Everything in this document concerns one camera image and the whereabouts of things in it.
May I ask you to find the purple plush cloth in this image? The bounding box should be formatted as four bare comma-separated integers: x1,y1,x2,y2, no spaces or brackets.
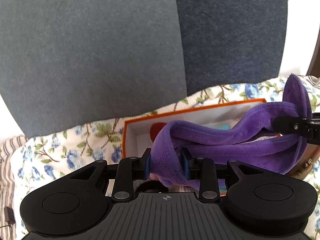
150,74,312,189

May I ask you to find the orange cardboard box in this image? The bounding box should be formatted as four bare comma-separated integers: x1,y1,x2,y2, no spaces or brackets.
122,99,266,158

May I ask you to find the red pompom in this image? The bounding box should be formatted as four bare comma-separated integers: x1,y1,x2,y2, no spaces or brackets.
149,122,167,142

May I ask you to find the turquoise sock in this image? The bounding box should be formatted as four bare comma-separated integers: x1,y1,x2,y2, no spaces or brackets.
217,125,231,130

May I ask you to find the floral blue bedsheet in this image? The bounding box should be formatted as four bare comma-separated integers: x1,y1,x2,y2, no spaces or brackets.
10,74,320,240

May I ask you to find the light grey sofa cushion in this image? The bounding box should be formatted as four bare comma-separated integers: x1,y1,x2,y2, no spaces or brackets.
1,0,187,138

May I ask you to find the black cable with plug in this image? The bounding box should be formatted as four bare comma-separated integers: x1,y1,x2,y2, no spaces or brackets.
0,206,17,240

